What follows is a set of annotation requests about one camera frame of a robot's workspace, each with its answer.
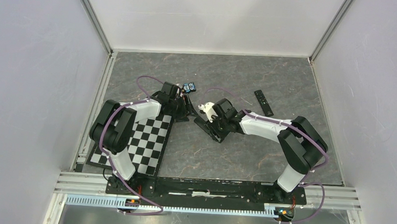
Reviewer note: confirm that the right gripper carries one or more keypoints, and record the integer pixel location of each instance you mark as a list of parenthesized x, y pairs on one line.
[(221, 135)]

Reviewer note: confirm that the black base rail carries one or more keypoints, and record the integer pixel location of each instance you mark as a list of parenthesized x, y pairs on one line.
[(207, 193)]

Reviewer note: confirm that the white cable comb strip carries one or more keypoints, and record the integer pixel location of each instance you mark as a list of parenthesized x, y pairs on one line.
[(125, 203)]

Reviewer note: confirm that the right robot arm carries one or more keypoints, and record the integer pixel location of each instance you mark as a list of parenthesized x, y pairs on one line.
[(302, 145)]

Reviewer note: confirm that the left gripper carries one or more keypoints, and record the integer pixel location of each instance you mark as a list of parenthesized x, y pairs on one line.
[(187, 109)]

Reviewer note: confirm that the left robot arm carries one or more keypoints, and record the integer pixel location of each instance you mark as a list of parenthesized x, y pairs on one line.
[(120, 161)]

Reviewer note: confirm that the checkerboard calibration board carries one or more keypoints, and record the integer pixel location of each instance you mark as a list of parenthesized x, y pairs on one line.
[(145, 140)]

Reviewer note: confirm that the black remote control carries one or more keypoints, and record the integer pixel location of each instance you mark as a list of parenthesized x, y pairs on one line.
[(204, 126)]

